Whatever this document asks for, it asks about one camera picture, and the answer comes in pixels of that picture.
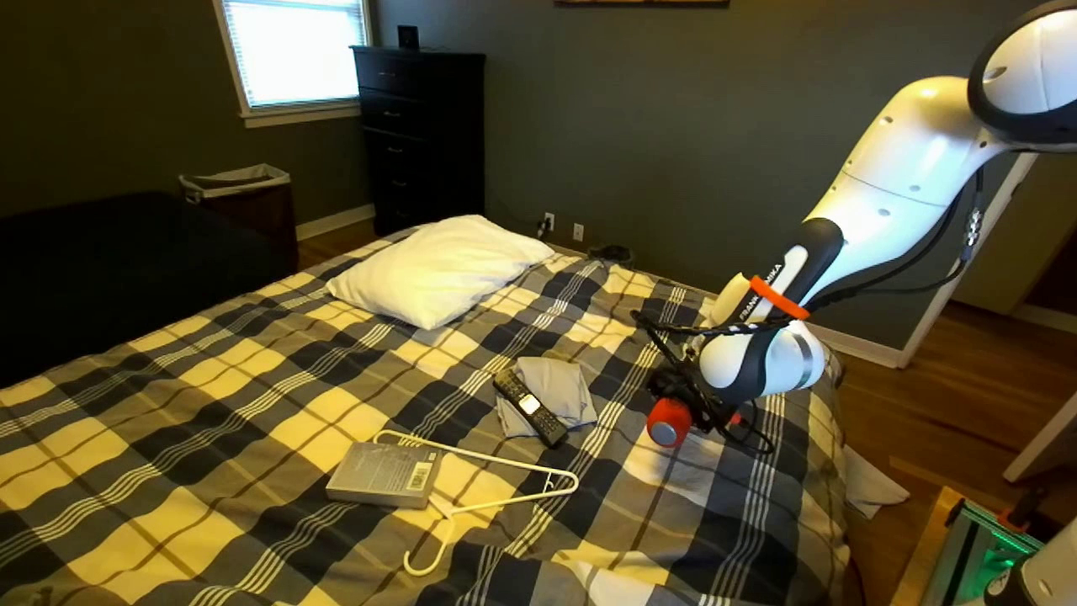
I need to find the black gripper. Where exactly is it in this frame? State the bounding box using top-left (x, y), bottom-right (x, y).
top-left (650, 365), bottom-right (775, 451)

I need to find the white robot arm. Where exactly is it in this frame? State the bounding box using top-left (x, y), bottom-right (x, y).
top-left (645, 0), bottom-right (1077, 448)

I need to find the plaid bed comforter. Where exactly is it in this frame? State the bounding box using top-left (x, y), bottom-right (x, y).
top-left (0, 253), bottom-right (849, 606)

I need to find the folded grey cloth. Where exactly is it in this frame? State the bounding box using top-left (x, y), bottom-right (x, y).
top-left (494, 358), bottom-right (597, 438)

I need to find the black remote control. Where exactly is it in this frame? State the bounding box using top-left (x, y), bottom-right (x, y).
top-left (494, 370), bottom-right (566, 448)

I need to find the white pillow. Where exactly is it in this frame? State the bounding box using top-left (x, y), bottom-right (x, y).
top-left (325, 217), bottom-right (552, 331)

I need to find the black dresser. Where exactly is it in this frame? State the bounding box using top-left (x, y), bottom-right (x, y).
top-left (354, 46), bottom-right (486, 237)

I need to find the dark laundry basket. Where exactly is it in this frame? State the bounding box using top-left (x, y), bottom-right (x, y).
top-left (178, 162), bottom-right (295, 267)

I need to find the bright window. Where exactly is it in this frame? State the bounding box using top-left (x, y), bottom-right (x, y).
top-left (213, 0), bottom-right (373, 129)

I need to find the wall power outlet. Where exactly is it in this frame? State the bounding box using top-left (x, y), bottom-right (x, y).
top-left (538, 211), bottom-right (585, 245)

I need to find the green metal frame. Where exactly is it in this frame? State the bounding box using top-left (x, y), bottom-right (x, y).
top-left (889, 485), bottom-right (1043, 606)

